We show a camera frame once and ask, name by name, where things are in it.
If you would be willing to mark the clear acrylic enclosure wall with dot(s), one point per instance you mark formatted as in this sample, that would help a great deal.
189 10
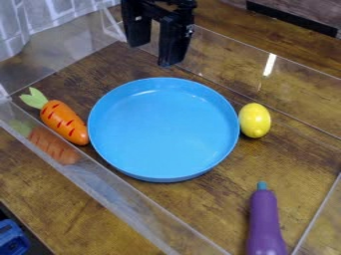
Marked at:
86 210

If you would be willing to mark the orange toy carrot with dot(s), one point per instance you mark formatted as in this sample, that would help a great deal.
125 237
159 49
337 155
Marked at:
58 116

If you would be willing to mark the yellow toy lemon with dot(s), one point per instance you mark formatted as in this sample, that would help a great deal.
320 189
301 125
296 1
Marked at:
254 120

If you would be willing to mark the purple toy eggplant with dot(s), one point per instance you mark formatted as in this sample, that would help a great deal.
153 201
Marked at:
265 240

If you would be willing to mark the blue plastic object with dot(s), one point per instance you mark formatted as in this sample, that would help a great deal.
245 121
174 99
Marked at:
14 241

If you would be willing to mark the blue round plate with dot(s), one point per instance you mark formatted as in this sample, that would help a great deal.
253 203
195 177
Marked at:
163 129

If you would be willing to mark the white sheer curtain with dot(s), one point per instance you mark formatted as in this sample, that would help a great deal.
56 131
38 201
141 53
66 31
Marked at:
26 17

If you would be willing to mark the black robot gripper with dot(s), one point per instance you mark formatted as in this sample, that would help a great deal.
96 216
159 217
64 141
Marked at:
175 15

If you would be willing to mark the dark wooden ledge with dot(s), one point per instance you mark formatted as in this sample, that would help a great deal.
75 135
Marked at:
292 19

